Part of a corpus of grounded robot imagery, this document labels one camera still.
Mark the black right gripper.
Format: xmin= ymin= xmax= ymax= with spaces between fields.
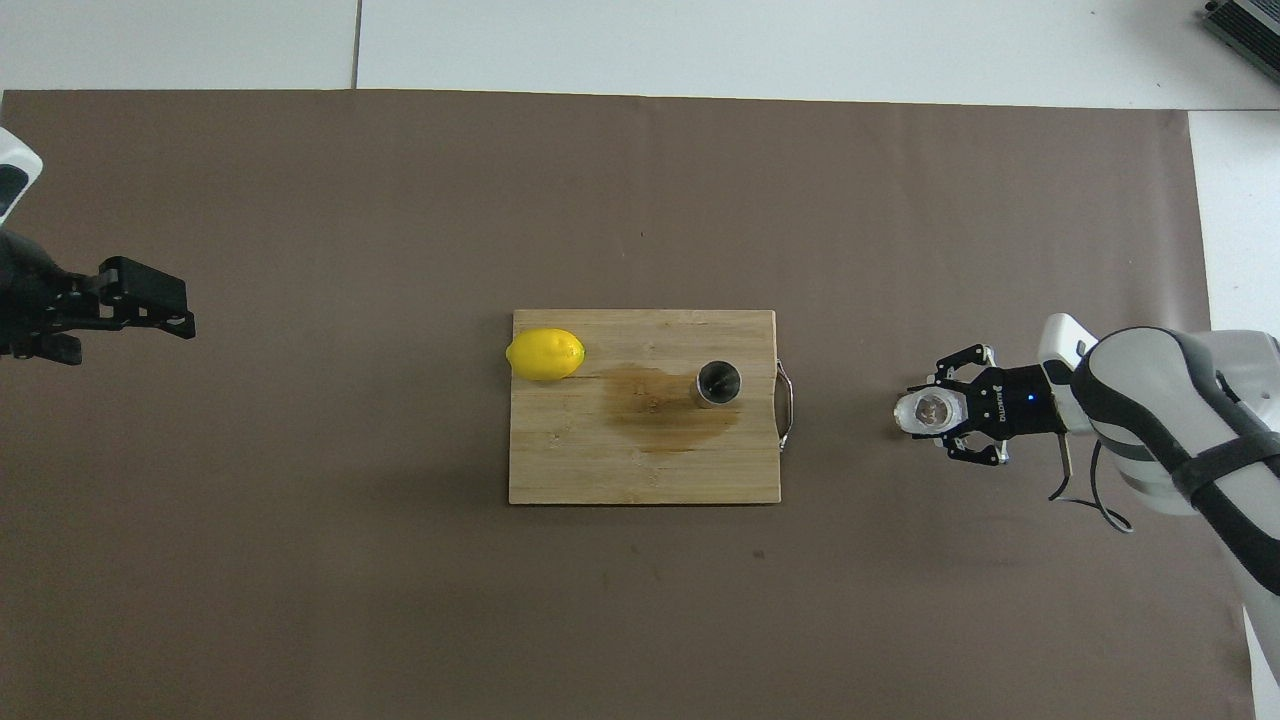
xmin=908 ymin=343 xmax=1071 ymax=468

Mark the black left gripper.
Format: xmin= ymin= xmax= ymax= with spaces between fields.
xmin=0 ymin=232 xmax=196 ymax=366

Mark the clear textured glass cup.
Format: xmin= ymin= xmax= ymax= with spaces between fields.
xmin=895 ymin=388 xmax=966 ymax=439

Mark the steel double jigger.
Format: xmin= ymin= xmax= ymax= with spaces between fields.
xmin=695 ymin=360 xmax=743 ymax=410

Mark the brown paper table mat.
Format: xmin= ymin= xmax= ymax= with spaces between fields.
xmin=0 ymin=88 xmax=1256 ymax=720

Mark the yellow lemon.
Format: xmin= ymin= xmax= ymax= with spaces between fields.
xmin=505 ymin=327 xmax=587 ymax=382

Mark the grey ribbed metal device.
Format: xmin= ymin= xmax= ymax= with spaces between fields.
xmin=1200 ymin=0 xmax=1280 ymax=58

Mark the wooden cutting board, metal handle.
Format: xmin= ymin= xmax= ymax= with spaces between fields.
xmin=508 ymin=308 xmax=797 ymax=506

